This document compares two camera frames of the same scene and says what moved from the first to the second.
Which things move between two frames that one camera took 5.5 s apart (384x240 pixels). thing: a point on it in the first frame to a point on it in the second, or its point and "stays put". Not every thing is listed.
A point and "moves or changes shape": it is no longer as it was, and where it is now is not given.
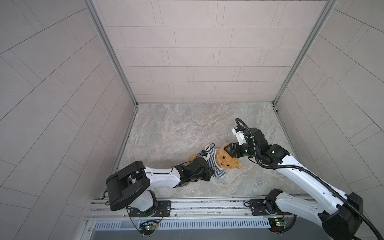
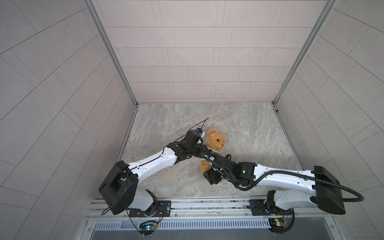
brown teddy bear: (224, 160) moves or changes shape
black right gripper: (233, 147) to (209, 175)
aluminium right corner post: (327, 11) stays put
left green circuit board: (147, 227) stays put
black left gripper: (207, 177) to (202, 149)
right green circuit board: (277, 225) stays put
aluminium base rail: (244, 214) stays put
